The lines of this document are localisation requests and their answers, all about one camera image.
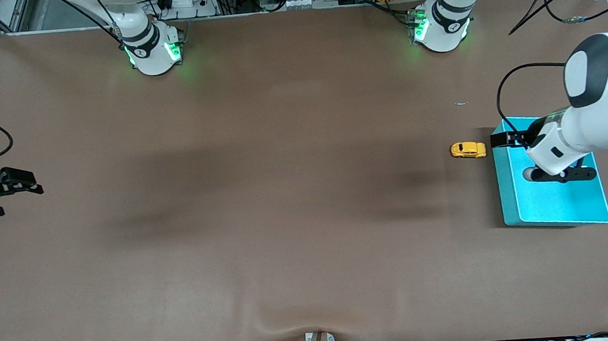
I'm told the yellow beetle toy car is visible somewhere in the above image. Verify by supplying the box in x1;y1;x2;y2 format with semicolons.
450;141;488;161

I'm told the teal plastic bin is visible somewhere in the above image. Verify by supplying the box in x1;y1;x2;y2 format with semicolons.
489;110;608;231

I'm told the brown table mat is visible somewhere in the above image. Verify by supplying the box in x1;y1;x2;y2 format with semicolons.
0;0;608;341

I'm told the white power strip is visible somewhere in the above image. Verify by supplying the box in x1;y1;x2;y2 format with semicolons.
163;0;219;20

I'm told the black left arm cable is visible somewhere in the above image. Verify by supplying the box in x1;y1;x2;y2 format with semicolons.
489;0;608;137

